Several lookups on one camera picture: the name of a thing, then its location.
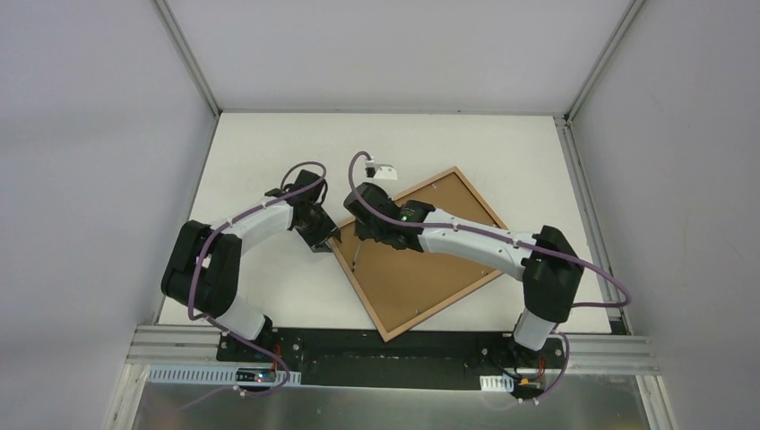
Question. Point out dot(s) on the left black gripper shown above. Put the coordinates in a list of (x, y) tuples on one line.
[(323, 238)]

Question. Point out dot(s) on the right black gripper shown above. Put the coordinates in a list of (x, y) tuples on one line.
[(362, 231)]

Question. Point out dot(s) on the wooden picture frame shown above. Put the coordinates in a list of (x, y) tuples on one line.
[(401, 289)]

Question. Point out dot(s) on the yellow black screwdriver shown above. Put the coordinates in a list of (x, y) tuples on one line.
[(354, 260)]

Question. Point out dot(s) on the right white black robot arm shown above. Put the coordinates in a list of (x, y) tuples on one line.
[(547, 266)]

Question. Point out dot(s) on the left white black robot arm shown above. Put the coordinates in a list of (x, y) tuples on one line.
[(203, 270)]

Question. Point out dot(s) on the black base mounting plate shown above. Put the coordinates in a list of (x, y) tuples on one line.
[(422, 360)]

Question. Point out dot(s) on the left green circuit board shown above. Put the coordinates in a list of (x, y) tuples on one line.
[(251, 375)]

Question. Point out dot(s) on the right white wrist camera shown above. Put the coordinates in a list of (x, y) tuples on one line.
[(380, 171)]

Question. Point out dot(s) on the aluminium rail beam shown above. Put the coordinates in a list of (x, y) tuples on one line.
[(589, 353)]

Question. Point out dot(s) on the right white slotted cable duct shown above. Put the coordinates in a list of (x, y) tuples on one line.
[(496, 383)]

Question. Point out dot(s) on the white slotted cable duct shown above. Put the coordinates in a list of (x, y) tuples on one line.
[(212, 375), (496, 383)]

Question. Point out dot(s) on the left white slotted cable duct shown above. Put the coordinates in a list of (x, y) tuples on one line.
[(212, 375)]

